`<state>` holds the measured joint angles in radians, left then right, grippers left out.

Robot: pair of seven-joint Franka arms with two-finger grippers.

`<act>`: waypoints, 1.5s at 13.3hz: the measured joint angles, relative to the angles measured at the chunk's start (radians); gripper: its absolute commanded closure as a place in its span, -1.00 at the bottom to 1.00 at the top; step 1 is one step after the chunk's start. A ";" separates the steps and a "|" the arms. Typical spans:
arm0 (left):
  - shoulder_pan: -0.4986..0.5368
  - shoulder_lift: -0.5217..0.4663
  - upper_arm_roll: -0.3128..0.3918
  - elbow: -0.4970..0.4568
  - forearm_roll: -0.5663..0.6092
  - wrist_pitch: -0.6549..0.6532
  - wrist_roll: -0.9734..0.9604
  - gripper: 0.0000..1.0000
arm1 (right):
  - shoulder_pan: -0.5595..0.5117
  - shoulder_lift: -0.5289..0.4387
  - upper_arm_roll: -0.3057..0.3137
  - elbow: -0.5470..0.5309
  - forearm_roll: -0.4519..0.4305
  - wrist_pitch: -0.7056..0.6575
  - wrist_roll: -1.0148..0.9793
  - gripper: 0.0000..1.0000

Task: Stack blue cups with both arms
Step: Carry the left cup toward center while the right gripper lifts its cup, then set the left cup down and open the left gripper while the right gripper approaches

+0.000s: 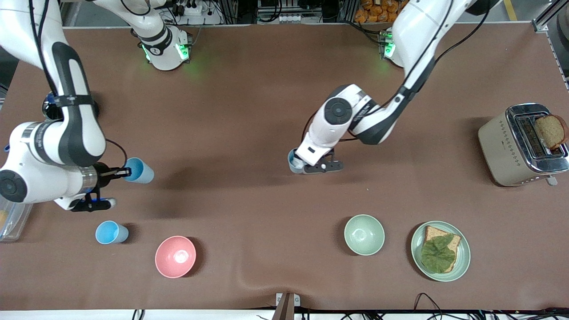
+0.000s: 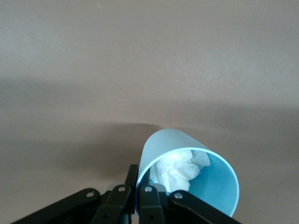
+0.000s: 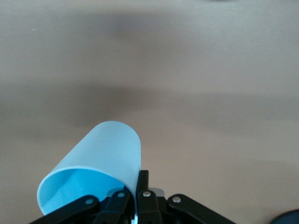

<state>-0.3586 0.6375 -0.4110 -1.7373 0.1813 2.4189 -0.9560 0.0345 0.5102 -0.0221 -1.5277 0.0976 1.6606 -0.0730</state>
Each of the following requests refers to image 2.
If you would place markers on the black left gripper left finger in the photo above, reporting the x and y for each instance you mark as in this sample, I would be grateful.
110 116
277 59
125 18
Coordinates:
112 205

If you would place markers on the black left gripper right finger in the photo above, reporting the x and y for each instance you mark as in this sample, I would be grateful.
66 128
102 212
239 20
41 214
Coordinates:
154 205

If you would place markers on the light blue cup with tissue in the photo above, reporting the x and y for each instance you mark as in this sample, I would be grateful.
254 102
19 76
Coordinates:
210 182

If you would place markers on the crumpled white tissue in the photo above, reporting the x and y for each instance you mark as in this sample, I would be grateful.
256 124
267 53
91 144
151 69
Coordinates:
177 170

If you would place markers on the brown table mat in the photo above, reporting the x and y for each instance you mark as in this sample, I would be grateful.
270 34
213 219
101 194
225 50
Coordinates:
140 70

